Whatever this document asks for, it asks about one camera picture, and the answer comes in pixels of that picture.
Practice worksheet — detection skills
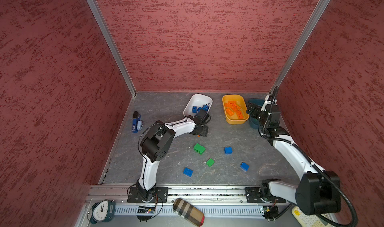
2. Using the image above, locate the aluminium rail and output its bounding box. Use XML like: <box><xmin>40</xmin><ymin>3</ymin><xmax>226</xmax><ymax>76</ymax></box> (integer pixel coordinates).
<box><xmin>86</xmin><ymin>185</ymin><xmax>289</xmax><ymax>219</ymax></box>

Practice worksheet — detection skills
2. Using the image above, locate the green analog clock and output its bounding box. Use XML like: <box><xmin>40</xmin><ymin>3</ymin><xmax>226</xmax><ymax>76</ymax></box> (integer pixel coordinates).
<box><xmin>90</xmin><ymin>200</ymin><xmax>116</xmax><ymax>225</ymax></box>

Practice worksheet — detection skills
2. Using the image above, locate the large blue stapler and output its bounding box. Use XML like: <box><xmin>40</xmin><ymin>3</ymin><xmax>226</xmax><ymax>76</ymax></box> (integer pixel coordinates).
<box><xmin>132</xmin><ymin>111</ymin><xmax>141</xmax><ymax>133</ymax></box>

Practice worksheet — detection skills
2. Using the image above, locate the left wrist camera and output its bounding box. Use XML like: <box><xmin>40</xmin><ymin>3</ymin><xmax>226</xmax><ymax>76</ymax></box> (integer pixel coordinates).
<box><xmin>194</xmin><ymin>110</ymin><xmax>211</xmax><ymax>126</ymax></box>

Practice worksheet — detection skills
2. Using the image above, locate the aluminium corner post left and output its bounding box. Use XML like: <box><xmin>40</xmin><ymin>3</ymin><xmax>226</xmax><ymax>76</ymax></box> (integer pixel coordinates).
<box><xmin>86</xmin><ymin>0</ymin><xmax>137</xmax><ymax>97</ymax></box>

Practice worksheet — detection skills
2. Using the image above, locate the green lego large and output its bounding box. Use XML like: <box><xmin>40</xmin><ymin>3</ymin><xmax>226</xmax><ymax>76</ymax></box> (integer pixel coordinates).
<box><xmin>193</xmin><ymin>143</ymin><xmax>206</xmax><ymax>155</ymax></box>

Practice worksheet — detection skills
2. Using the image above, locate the yellow plastic bin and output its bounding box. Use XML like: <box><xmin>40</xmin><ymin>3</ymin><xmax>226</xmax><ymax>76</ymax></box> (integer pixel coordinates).
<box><xmin>222</xmin><ymin>95</ymin><xmax>250</xmax><ymax>125</ymax></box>

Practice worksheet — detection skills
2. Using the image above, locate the yellow calculator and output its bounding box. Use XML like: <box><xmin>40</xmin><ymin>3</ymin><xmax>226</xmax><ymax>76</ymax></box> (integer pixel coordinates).
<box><xmin>292</xmin><ymin>206</ymin><xmax>329</xmax><ymax>227</ymax></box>

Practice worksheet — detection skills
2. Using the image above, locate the aluminium corner post right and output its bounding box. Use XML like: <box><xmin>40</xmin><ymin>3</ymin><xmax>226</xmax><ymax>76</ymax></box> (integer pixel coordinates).
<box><xmin>269</xmin><ymin>0</ymin><xmax>331</xmax><ymax>93</ymax></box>

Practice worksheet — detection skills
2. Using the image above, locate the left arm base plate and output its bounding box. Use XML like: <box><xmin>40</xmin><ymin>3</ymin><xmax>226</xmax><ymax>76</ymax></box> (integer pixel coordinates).
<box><xmin>127</xmin><ymin>187</ymin><xmax>169</xmax><ymax>204</ymax></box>

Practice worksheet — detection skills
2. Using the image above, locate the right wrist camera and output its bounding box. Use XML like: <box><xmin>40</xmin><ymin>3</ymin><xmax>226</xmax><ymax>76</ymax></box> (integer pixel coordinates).
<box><xmin>260</xmin><ymin>101</ymin><xmax>281</xmax><ymax>129</ymax></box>

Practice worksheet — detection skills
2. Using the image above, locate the black corrugated cable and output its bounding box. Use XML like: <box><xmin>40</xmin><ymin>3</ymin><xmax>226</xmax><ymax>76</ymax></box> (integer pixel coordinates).
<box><xmin>260</xmin><ymin>85</ymin><xmax>358</xmax><ymax>227</ymax></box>

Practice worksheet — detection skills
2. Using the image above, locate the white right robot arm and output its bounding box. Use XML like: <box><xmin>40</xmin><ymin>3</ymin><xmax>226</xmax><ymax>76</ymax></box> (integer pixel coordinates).
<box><xmin>246</xmin><ymin>103</ymin><xmax>341</xmax><ymax>215</ymax></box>

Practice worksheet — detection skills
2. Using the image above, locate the orange lego stack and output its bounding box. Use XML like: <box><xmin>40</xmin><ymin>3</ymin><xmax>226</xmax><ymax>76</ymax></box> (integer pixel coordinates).
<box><xmin>236</xmin><ymin>110</ymin><xmax>244</xmax><ymax>120</ymax></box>

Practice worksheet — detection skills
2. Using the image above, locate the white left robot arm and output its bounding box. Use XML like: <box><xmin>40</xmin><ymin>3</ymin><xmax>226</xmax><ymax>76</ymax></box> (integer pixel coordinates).
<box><xmin>137</xmin><ymin>115</ymin><xmax>211</xmax><ymax>202</ymax></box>

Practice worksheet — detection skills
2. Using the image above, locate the white plastic bin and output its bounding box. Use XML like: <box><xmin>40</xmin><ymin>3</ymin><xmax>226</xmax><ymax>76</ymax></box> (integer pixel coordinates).
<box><xmin>183</xmin><ymin>94</ymin><xmax>213</xmax><ymax>121</ymax></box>

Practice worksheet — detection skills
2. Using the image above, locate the aluminium corner post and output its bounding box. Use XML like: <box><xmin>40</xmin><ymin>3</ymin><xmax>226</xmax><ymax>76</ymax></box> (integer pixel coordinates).
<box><xmin>269</xmin><ymin>0</ymin><xmax>331</xmax><ymax>93</ymax></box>
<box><xmin>86</xmin><ymin>0</ymin><xmax>137</xmax><ymax>97</ymax></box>

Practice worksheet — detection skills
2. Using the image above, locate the teal plastic bin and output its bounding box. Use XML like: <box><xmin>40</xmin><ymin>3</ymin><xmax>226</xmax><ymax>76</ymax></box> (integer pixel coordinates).
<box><xmin>247</xmin><ymin>98</ymin><xmax>265</xmax><ymax>129</ymax></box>

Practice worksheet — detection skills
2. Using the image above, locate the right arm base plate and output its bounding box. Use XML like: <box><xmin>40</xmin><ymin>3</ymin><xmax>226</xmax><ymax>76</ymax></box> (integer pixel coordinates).
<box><xmin>245</xmin><ymin>187</ymin><xmax>287</xmax><ymax>204</ymax></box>

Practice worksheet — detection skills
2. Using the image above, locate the small light blue stapler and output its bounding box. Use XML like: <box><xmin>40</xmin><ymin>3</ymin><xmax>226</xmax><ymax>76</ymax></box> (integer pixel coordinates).
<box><xmin>137</xmin><ymin>121</ymin><xmax>143</xmax><ymax>131</ymax></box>

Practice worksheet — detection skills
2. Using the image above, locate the plaid glasses case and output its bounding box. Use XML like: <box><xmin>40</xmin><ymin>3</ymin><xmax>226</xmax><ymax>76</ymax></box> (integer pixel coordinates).
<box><xmin>173</xmin><ymin>198</ymin><xmax>205</xmax><ymax>227</ymax></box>

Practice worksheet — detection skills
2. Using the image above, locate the green lego lowest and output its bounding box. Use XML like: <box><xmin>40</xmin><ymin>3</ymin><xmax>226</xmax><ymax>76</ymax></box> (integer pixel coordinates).
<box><xmin>206</xmin><ymin>158</ymin><xmax>215</xmax><ymax>167</ymax></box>

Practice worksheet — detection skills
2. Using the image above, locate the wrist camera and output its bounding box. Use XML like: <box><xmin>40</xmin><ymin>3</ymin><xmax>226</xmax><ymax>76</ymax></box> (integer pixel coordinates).
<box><xmin>260</xmin><ymin>101</ymin><xmax>281</xmax><ymax>129</ymax></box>
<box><xmin>194</xmin><ymin>110</ymin><xmax>211</xmax><ymax>126</ymax></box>

